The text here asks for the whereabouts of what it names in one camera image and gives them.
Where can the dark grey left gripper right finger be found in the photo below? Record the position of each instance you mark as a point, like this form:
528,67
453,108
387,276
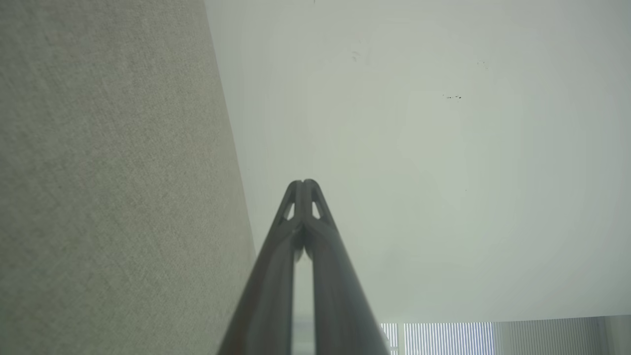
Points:
340,305

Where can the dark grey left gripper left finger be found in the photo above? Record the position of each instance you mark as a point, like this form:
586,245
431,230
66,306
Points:
268,296

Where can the white vertical window blinds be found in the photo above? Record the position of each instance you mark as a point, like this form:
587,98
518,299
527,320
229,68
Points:
443,340

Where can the beige fabric panel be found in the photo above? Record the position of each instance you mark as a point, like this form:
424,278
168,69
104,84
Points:
98,172

